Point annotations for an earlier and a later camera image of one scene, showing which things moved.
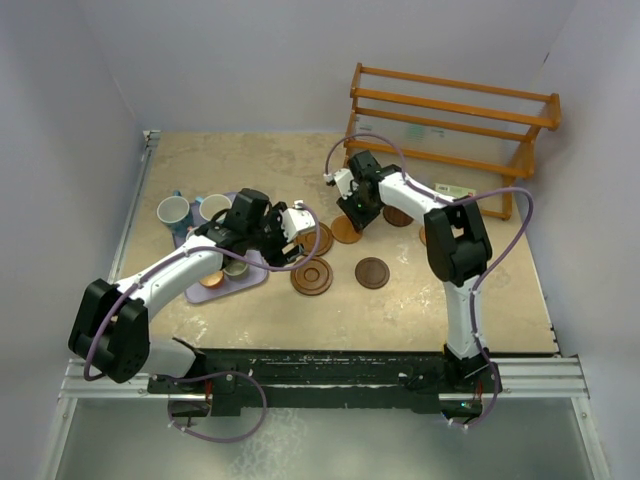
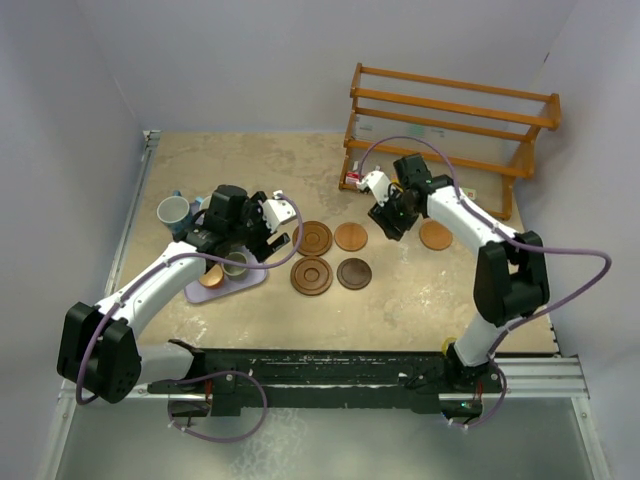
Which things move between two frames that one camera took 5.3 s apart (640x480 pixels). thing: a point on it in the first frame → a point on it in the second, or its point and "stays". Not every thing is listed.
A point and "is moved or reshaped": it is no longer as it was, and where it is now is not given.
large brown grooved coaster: [314, 278] stays
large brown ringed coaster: [308, 239] stays
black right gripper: [365, 220] → [383, 217]
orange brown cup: [212, 280] stays
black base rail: [230, 379] stays
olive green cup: [236, 270] stays
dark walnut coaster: [372, 272] → [354, 274]
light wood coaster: [343, 230] is moved or reshaped
